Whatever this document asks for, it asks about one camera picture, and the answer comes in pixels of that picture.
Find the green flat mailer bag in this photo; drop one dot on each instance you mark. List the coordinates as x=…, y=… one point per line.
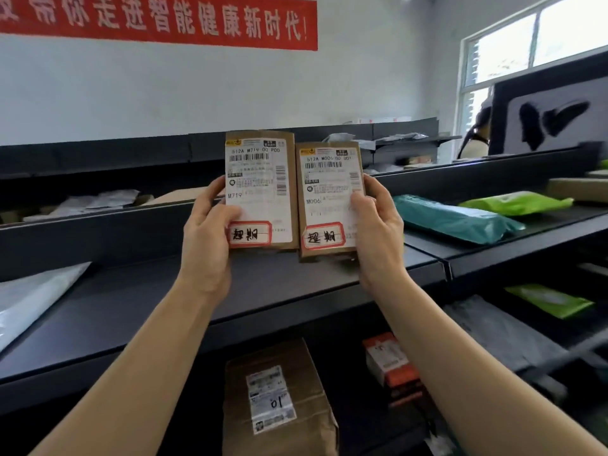
x=551, y=300

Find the person's right forearm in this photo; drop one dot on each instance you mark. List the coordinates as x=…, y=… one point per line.
x=470, y=375

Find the person's left thumb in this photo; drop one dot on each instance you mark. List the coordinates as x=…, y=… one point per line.
x=231, y=215

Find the short brown labelled parcel box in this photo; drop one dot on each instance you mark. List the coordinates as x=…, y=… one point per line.
x=327, y=194

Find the grey plastic mailer bag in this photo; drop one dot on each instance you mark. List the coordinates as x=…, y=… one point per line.
x=498, y=334

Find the dark grey metal shelf unit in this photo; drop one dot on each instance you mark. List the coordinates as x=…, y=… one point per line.
x=142, y=299

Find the distant dark shelf unit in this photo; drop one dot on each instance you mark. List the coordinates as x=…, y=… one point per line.
x=403, y=147

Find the grey wrapped parcel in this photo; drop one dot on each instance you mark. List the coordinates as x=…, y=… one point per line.
x=399, y=136

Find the tan cardboard box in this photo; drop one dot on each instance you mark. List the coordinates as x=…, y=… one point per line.
x=577, y=188

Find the crumpled white mailer bags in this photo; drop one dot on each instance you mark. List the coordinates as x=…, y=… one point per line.
x=90, y=203

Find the dark signboard with black logo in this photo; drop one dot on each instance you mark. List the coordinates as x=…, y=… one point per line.
x=551, y=118

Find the dark grey angled shelf unit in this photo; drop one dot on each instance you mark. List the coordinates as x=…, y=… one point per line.
x=513, y=242

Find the teal plastic mailer bag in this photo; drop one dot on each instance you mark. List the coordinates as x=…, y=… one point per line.
x=451, y=218

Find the person's right thumb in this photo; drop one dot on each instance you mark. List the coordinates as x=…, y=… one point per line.
x=357, y=211

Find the white plastic mailer bag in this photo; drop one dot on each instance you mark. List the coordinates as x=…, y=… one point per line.
x=28, y=299

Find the flat brown cardboard parcel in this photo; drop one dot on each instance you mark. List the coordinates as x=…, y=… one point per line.
x=180, y=195

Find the large brown cardboard parcel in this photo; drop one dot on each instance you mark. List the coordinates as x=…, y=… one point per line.
x=280, y=398

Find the bright green mailer bag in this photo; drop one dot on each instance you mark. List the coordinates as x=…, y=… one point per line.
x=517, y=202

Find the person's left hand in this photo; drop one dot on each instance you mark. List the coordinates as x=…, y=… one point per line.
x=205, y=242

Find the orange and white small box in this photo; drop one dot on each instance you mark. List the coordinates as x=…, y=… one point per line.
x=387, y=360

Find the person's right hand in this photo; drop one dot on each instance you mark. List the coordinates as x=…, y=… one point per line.
x=380, y=235

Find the person's left forearm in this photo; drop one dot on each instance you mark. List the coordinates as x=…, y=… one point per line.
x=137, y=370

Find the red banner with white characters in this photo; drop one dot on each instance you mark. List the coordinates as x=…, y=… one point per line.
x=156, y=18

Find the window with white frame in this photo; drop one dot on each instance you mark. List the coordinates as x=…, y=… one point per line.
x=522, y=47

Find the tall brown labelled parcel box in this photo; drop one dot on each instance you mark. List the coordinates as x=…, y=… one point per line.
x=259, y=187

